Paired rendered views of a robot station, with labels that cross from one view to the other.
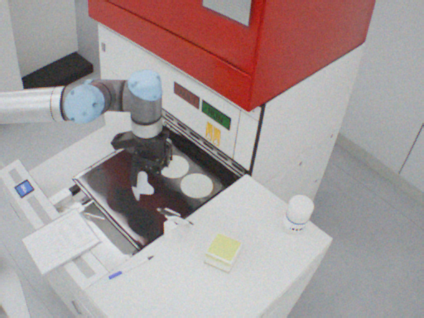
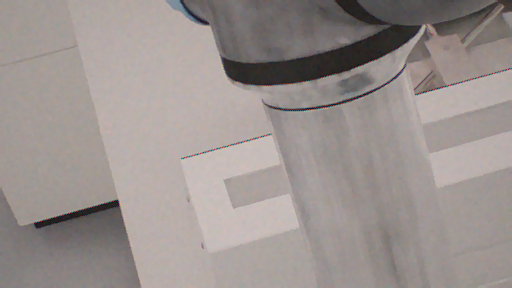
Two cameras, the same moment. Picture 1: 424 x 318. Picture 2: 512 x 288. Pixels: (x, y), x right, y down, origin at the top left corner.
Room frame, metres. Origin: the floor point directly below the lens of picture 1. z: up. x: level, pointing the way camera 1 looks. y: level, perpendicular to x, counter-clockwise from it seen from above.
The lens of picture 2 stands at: (0.51, 0.99, 1.67)
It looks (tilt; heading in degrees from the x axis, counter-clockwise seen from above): 56 degrees down; 307
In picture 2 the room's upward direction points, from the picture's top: 4 degrees counter-clockwise
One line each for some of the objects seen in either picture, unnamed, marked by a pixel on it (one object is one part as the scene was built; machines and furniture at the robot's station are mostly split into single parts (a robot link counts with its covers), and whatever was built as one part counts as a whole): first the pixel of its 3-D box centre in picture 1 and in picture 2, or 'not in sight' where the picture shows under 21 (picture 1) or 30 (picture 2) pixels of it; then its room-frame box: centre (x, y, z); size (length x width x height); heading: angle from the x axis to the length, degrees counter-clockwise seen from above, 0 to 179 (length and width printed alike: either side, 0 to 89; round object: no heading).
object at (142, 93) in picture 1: (144, 96); not in sight; (0.75, 0.17, 1.33); 0.09 x 0.08 x 0.11; 91
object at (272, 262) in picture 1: (214, 281); not in sight; (0.55, -0.04, 0.89); 0.62 x 0.35 x 0.14; 140
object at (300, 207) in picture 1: (297, 214); not in sight; (0.71, -0.25, 1.01); 0.07 x 0.07 x 0.10
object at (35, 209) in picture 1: (48, 229); (490, 162); (0.63, 0.47, 0.89); 0.55 x 0.09 x 0.14; 50
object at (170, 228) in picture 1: (175, 224); not in sight; (0.63, 0.07, 1.03); 0.06 x 0.04 x 0.13; 140
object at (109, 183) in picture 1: (148, 183); not in sight; (0.87, 0.19, 0.90); 0.34 x 0.34 x 0.01; 50
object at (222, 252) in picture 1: (223, 253); not in sight; (0.58, -0.05, 1.00); 0.07 x 0.07 x 0.07; 68
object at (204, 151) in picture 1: (193, 150); not in sight; (1.04, 0.07, 0.89); 0.44 x 0.02 x 0.10; 50
